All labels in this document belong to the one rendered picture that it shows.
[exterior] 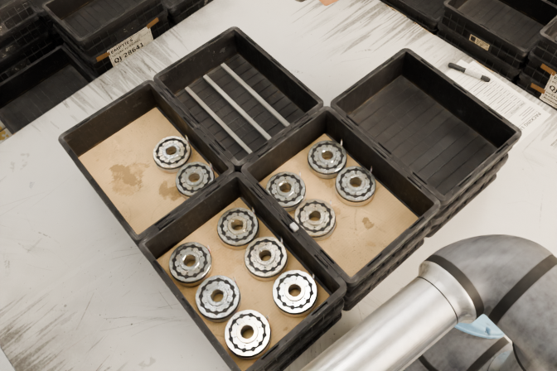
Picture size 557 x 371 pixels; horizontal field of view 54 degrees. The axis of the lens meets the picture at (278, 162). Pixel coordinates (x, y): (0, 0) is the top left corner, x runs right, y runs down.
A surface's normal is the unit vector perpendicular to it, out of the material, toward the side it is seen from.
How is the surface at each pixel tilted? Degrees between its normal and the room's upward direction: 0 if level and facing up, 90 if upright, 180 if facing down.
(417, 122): 0
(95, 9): 0
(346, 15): 0
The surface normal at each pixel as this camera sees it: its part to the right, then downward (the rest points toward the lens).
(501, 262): -0.27, -0.50
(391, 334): -0.04, -0.50
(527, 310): -0.62, -0.08
